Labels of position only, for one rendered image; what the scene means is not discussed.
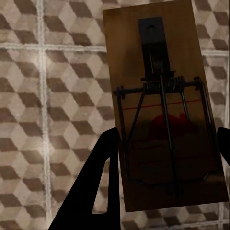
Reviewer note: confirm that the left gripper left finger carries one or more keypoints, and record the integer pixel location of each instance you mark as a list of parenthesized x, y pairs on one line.
[(76, 210)]

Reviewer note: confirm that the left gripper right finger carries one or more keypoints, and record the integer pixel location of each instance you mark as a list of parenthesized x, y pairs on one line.
[(223, 135)]

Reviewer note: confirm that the mousetrap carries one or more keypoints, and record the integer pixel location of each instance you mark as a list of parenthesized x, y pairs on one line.
[(167, 142)]

